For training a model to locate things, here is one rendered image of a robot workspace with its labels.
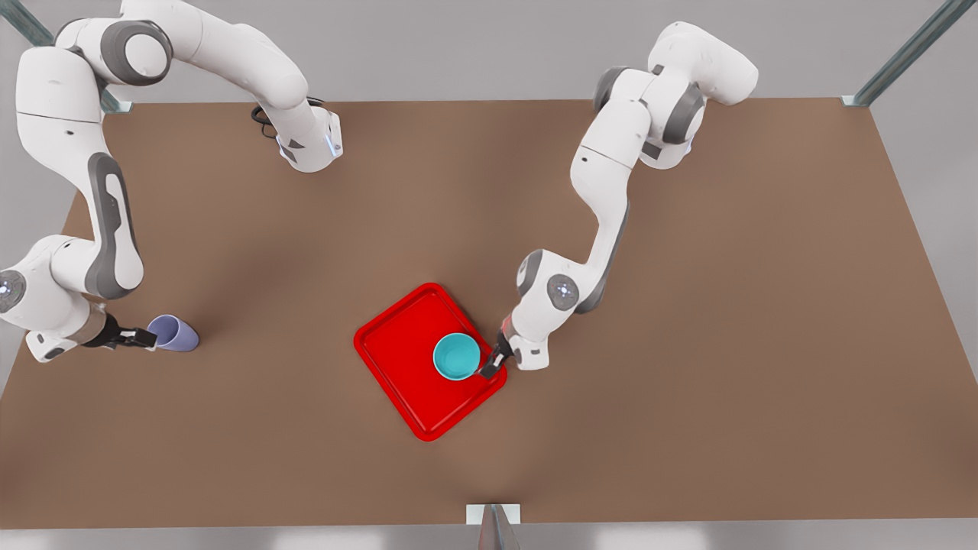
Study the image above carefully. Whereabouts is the teal bowl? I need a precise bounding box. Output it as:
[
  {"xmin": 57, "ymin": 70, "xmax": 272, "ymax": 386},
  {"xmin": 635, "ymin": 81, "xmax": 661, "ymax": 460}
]
[{"xmin": 432, "ymin": 332, "xmax": 482, "ymax": 381}]

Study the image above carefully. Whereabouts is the lavender cup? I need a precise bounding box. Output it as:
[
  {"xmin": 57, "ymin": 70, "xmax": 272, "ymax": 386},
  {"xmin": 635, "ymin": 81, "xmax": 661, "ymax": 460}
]
[{"xmin": 147, "ymin": 314, "xmax": 200, "ymax": 353}]

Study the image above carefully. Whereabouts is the red tray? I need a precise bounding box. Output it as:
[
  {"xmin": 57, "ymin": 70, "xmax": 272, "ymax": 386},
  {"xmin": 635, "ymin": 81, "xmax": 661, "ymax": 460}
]
[{"xmin": 353, "ymin": 282, "xmax": 509, "ymax": 442}]

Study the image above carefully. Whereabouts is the silver frame post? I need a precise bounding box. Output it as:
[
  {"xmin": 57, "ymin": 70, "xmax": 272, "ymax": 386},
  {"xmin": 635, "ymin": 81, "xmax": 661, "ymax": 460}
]
[
  {"xmin": 0, "ymin": 0, "xmax": 132, "ymax": 115},
  {"xmin": 841, "ymin": 0, "xmax": 978, "ymax": 108},
  {"xmin": 466, "ymin": 503, "xmax": 522, "ymax": 550}
]

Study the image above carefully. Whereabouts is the black cable loop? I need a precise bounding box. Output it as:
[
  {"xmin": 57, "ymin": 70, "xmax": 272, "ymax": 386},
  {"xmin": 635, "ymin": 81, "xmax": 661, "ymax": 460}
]
[{"xmin": 251, "ymin": 96, "xmax": 325, "ymax": 141}]

